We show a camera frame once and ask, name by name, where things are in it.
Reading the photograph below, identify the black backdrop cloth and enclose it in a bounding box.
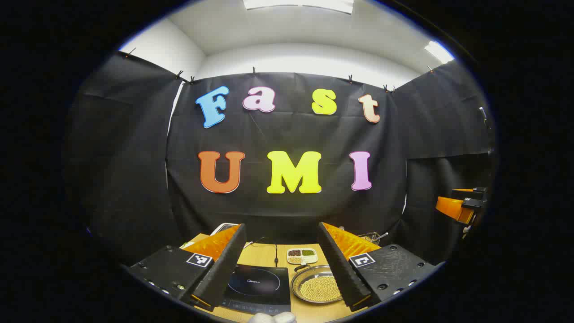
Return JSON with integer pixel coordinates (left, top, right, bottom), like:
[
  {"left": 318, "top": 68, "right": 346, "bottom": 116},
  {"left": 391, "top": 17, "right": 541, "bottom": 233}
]
[{"left": 65, "top": 52, "right": 496, "bottom": 265}]

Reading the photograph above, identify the stainless steel pot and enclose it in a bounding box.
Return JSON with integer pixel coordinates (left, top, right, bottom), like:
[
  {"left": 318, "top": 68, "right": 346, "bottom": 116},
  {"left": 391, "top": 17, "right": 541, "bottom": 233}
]
[{"left": 291, "top": 265, "right": 344, "bottom": 305}]

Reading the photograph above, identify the ceiling light panel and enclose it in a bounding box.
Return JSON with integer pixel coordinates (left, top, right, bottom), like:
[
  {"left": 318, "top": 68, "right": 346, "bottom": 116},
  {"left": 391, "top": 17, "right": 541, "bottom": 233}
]
[{"left": 424, "top": 40, "right": 455, "bottom": 64}]

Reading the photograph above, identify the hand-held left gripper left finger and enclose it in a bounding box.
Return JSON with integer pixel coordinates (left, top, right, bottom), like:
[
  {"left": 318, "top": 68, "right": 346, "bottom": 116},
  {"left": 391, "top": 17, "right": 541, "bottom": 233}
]
[{"left": 127, "top": 223, "right": 248, "bottom": 311}]

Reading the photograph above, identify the black power cable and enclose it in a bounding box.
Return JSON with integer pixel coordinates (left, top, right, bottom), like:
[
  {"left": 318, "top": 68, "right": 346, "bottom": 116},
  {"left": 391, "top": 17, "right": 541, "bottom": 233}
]
[{"left": 244, "top": 237, "right": 278, "bottom": 267}]

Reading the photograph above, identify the pile of soybeans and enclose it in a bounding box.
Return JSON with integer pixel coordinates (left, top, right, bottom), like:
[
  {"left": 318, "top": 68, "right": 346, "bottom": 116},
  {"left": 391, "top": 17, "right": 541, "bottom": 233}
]
[{"left": 300, "top": 276, "right": 342, "bottom": 302}]

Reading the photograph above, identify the white divided grain tray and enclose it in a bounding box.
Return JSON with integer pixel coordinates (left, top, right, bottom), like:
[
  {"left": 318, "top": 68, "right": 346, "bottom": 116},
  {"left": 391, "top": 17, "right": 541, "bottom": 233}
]
[{"left": 287, "top": 248, "right": 318, "bottom": 265}]

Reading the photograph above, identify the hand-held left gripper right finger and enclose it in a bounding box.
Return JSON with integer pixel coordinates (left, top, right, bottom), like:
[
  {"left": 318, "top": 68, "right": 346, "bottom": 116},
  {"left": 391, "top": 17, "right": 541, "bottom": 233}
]
[{"left": 317, "top": 221, "right": 437, "bottom": 313}]

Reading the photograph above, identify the black induction cooktop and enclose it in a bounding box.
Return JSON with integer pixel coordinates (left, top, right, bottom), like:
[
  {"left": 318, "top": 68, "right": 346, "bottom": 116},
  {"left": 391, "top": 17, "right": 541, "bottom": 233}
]
[{"left": 220, "top": 264, "right": 291, "bottom": 315}]

